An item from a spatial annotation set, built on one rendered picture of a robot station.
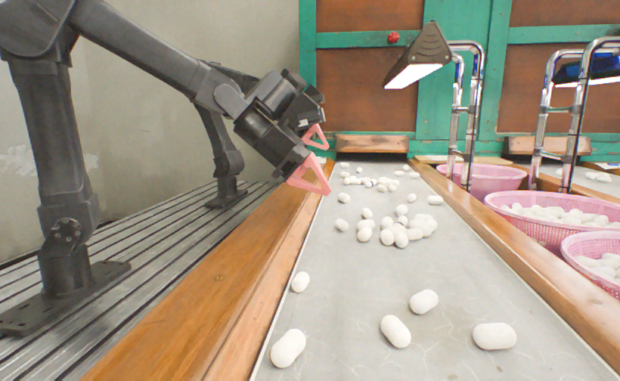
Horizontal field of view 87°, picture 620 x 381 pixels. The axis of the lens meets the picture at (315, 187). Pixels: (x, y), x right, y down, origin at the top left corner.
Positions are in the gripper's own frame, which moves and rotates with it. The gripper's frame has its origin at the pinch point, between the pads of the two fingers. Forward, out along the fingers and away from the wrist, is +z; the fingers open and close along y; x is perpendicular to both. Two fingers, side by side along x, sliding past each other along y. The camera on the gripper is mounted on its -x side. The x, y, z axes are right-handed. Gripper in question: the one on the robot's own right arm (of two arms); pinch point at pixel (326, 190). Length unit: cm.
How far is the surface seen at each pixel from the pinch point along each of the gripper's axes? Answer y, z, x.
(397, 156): 100, 23, -12
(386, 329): -30.4, 10.3, -0.8
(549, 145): 80, 60, -53
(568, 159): 29, 42, -39
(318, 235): -3.4, 4.1, 6.3
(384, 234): -6.6, 11.4, -2.4
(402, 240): -8.1, 13.6, -3.9
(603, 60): 47, 37, -68
